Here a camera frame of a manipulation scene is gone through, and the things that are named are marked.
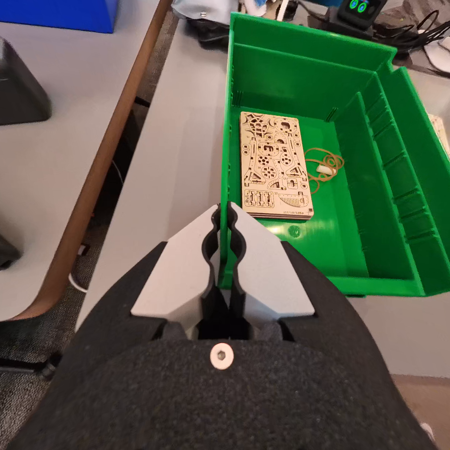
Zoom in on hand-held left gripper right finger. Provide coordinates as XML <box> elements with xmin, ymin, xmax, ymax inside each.
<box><xmin>227</xmin><ymin>201</ymin><xmax>315</xmax><ymax>340</ymax></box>

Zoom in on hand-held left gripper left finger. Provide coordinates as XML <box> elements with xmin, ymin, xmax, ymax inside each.
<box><xmin>131</xmin><ymin>205</ymin><xmax>230</xmax><ymax>340</ymax></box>

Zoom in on stack of wooden puzzle sheets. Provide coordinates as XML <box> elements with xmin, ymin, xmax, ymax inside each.
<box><xmin>240</xmin><ymin>111</ymin><xmax>314</xmax><ymax>221</ymax></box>

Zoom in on green plastic bin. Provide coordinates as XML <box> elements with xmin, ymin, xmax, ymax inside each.
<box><xmin>217</xmin><ymin>11</ymin><xmax>450</xmax><ymax>297</ymax></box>

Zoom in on grey desk with wooden edge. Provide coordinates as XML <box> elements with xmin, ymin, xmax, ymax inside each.
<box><xmin>0</xmin><ymin>0</ymin><xmax>173</xmax><ymax>322</ymax></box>

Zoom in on tan rubber bands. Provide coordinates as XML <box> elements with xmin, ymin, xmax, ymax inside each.
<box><xmin>304</xmin><ymin>148</ymin><xmax>345</xmax><ymax>195</ymax></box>

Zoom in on black chair base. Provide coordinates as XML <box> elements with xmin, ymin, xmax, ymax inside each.
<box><xmin>0</xmin><ymin>352</ymin><xmax>63</xmax><ymax>379</ymax></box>

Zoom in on black plastic device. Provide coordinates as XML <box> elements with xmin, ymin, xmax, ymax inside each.
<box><xmin>0</xmin><ymin>37</ymin><xmax>53</xmax><ymax>126</ymax></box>

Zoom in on grey blue bag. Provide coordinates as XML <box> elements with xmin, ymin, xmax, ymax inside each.
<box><xmin>172</xmin><ymin>0</ymin><xmax>233</xmax><ymax>51</ymax></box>

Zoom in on blue plastic bin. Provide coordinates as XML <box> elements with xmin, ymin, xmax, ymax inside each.
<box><xmin>0</xmin><ymin>0</ymin><xmax>116</xmax><ymax>34</ymax></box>

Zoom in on white cable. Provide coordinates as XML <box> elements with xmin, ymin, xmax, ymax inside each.
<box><xmin>68</xmin><ymin>272</ymin><xmax>88</xmax><ymax>293</ymax></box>

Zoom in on black cables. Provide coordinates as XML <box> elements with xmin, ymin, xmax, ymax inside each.
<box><xmin>373</xmin><ymin>7</ymin><xmax>450</xmax><ymax>55</ymax></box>

